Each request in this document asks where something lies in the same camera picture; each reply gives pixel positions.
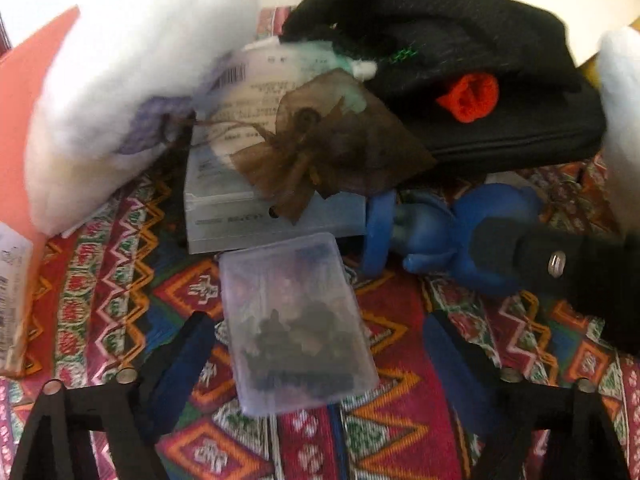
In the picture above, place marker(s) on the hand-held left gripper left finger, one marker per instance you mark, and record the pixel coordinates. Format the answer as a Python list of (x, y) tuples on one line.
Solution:
[(176, 372)]

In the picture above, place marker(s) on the salmon pink box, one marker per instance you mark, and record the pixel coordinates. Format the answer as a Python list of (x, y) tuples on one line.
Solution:
[(20, 135)]

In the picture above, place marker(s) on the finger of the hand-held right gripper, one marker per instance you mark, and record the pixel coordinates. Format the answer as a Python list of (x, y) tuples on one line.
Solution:
[(530, 255)]

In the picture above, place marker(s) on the white fluffy wadding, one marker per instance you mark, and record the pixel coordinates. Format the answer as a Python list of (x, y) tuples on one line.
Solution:
[(622, 135), (125, 60)]

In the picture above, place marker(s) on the grey box with white label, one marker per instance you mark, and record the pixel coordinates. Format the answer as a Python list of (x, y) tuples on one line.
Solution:
[(225, 220)]

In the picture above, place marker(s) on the pale green fluffy item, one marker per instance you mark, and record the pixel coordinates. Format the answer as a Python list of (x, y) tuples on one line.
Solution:
[(320, 57)]

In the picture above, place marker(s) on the blue rubber toy figure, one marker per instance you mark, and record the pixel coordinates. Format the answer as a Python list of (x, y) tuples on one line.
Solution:
[(435, 230)]

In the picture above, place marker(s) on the black zip pouch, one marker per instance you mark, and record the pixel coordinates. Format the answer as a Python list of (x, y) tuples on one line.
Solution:
[(540, 125)]

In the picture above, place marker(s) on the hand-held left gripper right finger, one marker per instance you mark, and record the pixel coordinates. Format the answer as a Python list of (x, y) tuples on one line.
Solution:
[(457, 367)]

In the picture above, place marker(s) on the patterned woven blanket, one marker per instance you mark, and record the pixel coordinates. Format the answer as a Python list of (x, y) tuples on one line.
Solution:
[(125, 270)]

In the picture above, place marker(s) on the brown organza bag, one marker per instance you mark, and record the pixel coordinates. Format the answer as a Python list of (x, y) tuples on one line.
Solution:
[(360, 145)]

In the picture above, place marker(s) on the black knit cloth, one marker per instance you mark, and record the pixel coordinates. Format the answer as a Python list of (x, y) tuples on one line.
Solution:
[(425, 10)]

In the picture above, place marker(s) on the clear plastic case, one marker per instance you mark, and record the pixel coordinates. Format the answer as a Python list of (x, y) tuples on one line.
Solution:
[(280, 285)]

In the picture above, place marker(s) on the red knit patch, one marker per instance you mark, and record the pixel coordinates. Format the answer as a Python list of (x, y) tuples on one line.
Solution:
[(470, 97)]

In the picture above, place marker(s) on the white labelled packet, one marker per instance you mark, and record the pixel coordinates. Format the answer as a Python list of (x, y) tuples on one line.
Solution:
[(12, 285)]

